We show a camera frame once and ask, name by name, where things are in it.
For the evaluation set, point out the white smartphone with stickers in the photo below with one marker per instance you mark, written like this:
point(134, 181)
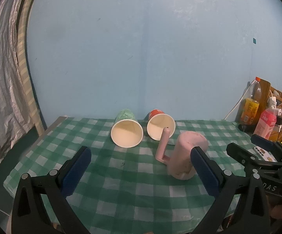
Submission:
point(265, 155)

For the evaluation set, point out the black cylindrical object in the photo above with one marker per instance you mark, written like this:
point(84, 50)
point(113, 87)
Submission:
point(246, 128)

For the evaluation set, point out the pink plastic mug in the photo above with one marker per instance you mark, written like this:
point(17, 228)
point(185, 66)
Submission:
point(179, 164)

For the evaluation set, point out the wooden shelf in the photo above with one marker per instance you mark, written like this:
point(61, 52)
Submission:
point(267, 92)

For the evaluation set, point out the green checkered tablecloth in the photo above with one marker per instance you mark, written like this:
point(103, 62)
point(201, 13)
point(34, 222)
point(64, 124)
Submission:
point(122, 190)

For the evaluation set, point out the striped fabric strip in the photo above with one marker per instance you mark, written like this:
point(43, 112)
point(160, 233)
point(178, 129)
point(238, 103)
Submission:
point(22, 56)

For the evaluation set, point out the pink drink bottle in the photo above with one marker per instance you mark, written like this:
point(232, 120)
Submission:
point(266, 122)

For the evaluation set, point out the red paper cup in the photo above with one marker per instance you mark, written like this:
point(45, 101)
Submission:
point(157, 121)

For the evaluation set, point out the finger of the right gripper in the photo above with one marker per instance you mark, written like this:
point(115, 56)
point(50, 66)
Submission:
point(247, 159)
point(273, 147)

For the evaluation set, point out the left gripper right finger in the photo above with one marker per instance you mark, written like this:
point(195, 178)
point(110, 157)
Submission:
point(252, 211)

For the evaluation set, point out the white charger plug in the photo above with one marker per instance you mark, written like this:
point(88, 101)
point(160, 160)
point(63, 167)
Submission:
point(272, 102)

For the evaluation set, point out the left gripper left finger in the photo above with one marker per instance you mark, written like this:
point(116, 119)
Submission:
point(29, 214)

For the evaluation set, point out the green paper cup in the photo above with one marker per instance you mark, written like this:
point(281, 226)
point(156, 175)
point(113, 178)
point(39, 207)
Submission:
point(126, 132)

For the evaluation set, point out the orange drink bottle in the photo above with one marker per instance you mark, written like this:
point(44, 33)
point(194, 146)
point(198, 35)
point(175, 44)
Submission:
point(251, 104)

